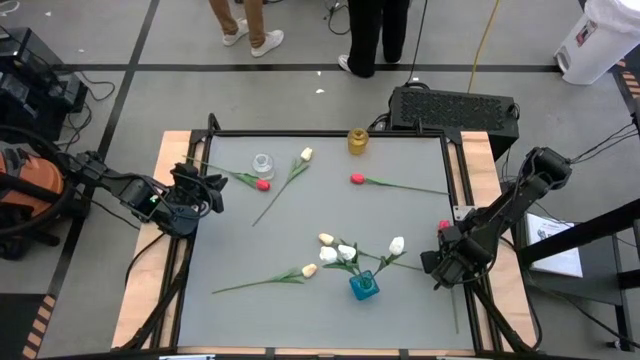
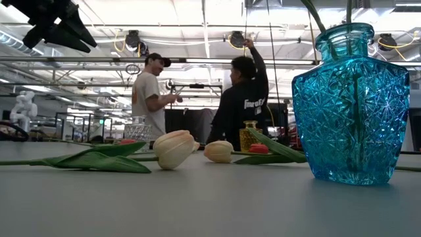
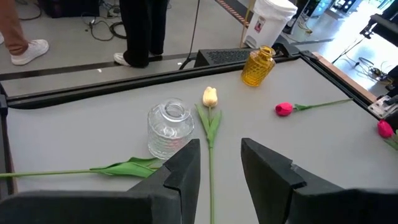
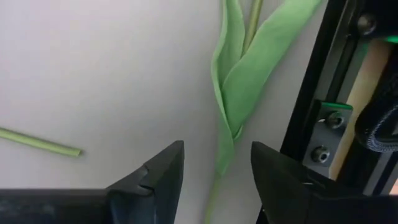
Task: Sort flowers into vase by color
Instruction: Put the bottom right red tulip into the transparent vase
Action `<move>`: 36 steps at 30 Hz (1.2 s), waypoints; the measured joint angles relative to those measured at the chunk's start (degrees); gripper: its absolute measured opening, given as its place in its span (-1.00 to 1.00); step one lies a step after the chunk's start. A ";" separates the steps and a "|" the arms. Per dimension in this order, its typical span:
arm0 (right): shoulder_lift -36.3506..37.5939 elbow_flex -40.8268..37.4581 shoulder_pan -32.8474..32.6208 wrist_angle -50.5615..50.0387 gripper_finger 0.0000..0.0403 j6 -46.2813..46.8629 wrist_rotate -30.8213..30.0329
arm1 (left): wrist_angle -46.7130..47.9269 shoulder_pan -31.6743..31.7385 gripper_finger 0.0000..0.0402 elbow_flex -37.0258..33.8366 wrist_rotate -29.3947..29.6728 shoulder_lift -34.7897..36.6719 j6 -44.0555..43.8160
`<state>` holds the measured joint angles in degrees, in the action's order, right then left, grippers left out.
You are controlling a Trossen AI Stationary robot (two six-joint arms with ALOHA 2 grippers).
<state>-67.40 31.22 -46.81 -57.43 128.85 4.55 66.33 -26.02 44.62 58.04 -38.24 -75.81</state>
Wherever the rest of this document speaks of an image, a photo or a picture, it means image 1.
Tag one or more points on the orange vacuum cleaner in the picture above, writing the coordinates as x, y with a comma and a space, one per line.
45, 172

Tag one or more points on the white artificial tulip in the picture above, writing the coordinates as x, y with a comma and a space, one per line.
346, 251
396, 245
328, 254

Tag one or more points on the yellow glass vase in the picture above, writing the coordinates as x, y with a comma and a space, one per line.
358, 142

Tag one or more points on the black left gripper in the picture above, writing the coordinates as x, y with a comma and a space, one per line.
182, 212

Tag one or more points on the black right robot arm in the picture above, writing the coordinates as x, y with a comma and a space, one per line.
510, 210

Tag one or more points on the blue cut-glass vase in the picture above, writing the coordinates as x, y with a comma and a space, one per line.
367, 292

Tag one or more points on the black perforated computer case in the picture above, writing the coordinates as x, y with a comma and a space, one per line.
450, 110

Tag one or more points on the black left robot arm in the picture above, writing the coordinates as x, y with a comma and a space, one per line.
125, 187

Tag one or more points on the red artificial tulip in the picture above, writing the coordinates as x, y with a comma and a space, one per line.
263, 185
357, 178
444, 225

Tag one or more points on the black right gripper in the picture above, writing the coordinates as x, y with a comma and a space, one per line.
462, 255

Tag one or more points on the white printed booklet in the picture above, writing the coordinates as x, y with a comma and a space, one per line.
560, 255

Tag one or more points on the black equipment stack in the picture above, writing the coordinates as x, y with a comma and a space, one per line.
30, 75

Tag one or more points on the black side table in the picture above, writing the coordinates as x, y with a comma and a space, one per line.
575, 234

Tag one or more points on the white plastic bin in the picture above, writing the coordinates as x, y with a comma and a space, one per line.
600, 45

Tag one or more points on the black aluminium table frame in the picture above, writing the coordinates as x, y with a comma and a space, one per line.
325, 133

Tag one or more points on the cream artificial tulip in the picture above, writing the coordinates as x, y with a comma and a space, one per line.
306, 154
309, 270
326, 238

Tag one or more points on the person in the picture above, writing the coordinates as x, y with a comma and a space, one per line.
370, 35
255, 25

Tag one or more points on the clear glass vase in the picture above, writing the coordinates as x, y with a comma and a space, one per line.
263, 166

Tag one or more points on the grey table mat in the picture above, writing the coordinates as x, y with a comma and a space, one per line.
410, 325

